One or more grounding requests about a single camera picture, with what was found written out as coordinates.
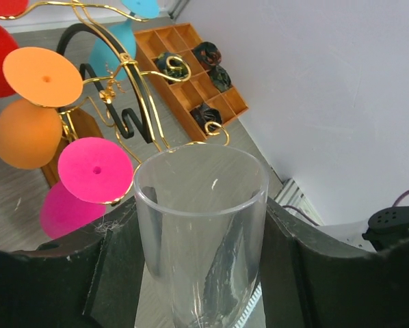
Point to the dark rolled fabric middle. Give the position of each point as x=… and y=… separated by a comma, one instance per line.
x=220, y=78

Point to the gold wire wine glass rack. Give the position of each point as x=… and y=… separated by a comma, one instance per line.
x=129, y=105

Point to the clear wine glass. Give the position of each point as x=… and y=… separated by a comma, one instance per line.
x=201, y=209

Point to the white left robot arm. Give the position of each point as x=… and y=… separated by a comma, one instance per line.
x=392, y=222

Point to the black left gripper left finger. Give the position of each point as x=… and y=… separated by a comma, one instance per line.
x=89, y=278

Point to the dark rolled fabric rear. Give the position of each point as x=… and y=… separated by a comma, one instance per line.
x=170, y=66

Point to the dark rolled fabric right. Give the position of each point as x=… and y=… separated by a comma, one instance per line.
x=207, y=54

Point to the pink wine glass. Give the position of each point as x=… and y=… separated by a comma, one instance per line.
x=93, y=172

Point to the orange wine glass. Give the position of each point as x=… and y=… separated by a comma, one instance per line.
x=31, y=127

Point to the blue wine glass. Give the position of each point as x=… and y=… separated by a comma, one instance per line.
x=102, y=58

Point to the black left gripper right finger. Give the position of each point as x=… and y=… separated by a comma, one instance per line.
x=310, y=279

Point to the wooden compartment tray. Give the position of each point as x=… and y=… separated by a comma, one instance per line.
x=183, y=97

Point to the dark rolled fabric front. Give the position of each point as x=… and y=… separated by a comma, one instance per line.
x=204, y=113

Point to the dark rolled fabric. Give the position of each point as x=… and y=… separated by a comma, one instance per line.
x=220, y=78
x=207, y=54
x=204, y=113
x=170, y=66

